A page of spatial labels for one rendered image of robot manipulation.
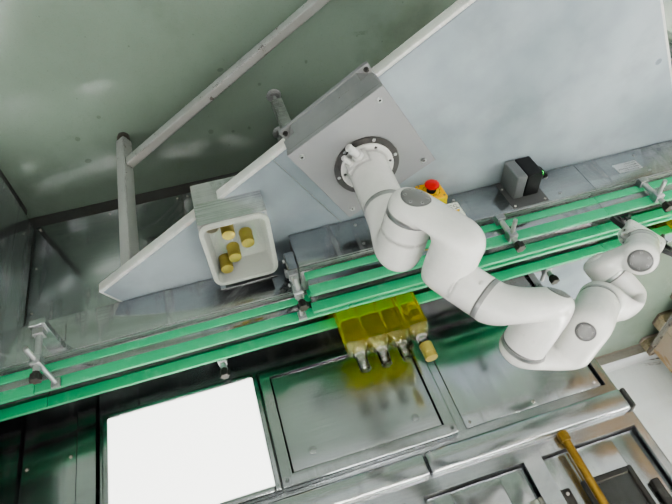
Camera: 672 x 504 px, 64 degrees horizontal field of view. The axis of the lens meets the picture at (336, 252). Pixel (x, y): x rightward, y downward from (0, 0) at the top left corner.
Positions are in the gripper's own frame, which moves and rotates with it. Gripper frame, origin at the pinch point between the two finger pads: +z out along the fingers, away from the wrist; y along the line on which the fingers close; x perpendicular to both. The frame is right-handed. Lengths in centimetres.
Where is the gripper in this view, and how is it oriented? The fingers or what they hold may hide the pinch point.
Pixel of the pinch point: (642, 229)
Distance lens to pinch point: 161.6
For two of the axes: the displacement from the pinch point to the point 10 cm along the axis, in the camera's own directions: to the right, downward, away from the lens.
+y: 7.8, 5.6, -2.8
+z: 4.9, -2.6, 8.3
